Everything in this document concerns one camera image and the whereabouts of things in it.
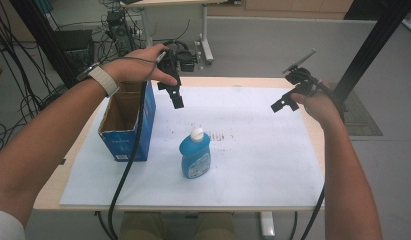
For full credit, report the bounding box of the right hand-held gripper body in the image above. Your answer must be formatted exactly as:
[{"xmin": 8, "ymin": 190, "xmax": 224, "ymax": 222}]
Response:
[{"xmin": 282, "ymin": 48, "xmax": 328, "ymax": 98}]

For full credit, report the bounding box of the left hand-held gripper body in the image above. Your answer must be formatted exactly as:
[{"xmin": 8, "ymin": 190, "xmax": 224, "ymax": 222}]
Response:
[{"xmin": 156, "ymin": 39, "xmax": 199, "ymax": 88}]

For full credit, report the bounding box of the blue cardboard box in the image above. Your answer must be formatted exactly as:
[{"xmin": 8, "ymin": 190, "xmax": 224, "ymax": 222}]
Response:
[{"xmin": 97, "ymin": 79, "xmax": 157, "ymax": 163}]

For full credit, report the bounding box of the blue bottle with white cap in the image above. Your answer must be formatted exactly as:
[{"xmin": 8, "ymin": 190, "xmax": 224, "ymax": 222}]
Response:
[{"xmin": 178, "ymin": 127, "xmax": 213, "ymax": 180}]

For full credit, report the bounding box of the person's right hand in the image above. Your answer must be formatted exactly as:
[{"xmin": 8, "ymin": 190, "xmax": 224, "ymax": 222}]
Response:
[{"xmin": 290, "ymin": 79, "xmax": 345, "ymax": 132}]

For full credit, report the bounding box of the person's left hand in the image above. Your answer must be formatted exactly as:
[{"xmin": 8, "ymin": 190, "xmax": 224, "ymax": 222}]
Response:
[{"xmin": 101, "ymin": 43, "xmax": 179, "ymax": 88}]

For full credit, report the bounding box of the background desk with white legs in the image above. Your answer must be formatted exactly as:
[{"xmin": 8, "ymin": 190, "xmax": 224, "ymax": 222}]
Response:
[{"xmin": 120, "ymin": 0, "xmax": 243, "ymax": 65}]

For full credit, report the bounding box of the wristwatch with white band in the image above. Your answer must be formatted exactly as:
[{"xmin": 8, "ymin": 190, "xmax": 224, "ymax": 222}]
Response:
[{"xmin": 76, "ymin": 62, "xmax": 121, "ymax": 98}]

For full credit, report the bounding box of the white paper sheet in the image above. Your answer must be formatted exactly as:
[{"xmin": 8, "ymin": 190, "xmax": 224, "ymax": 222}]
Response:
[{"xmin": 59, "ymin": 85, "xmax": 326, "ymax": 208}]

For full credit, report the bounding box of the dark equipment on stand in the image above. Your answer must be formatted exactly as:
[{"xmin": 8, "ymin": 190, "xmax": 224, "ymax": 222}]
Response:
[{"xmin": 105, "ymin": 9, "xmax": 138, "ymax": 58}]

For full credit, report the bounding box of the grey grid floor mat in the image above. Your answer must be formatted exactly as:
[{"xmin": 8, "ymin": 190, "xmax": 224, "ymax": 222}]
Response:
[{"xmin": 342, "ymin": 89, "xmax": 384, "ymax": 137}]

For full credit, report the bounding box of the black computer tower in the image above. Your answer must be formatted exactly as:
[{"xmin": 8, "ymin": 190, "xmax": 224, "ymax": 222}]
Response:
[{"xmin": 52, "ymin": 29, "xmax": 96, "ymax": 79}]

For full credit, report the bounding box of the white table leg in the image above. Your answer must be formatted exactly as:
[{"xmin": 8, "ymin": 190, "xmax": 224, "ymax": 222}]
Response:
[{"xmin": 259, "ymin": 211, "xmax": 276, "ymax": 240}]

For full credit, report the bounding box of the white sleeve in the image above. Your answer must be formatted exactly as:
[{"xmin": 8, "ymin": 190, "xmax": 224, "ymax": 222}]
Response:
[{"xmin": 0, "ymin": 208, "xmax": 26, "ymax": 240}]

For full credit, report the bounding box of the thin grey cable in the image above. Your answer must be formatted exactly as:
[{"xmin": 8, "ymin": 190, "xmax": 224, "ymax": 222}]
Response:
[{"xmin": 121, "ymin": 50, "xmax": 168, "ymax": 65}]

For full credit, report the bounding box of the thick black left gripper cable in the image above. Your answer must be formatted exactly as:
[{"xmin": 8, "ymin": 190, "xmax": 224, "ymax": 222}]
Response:
[{"xmin": 107, "ymin": 80, "xmax": 149, "ymax": 240}]

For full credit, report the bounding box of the black metal frame post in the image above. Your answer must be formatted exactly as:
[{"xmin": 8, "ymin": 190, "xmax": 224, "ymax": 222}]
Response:
[
  {"xmin": 9, "ymin": 0, "xmax": 79, "ymax": 88},
  {"xmin": 332, "ymin": 0, "xmax": 411, "ymax": 101}
]

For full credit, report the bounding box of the black cable under table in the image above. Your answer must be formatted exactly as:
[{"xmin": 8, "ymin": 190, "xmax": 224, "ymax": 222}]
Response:
[{"xmin": 288, "ymin": 211, "xmax": 299, "ymax": 240}]

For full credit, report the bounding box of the bundle of black floor cables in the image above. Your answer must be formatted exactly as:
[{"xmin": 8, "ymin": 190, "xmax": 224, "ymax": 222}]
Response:
[{"xmin": 0, "ymin": 0, "xmax": 69, "ymax": 158}]

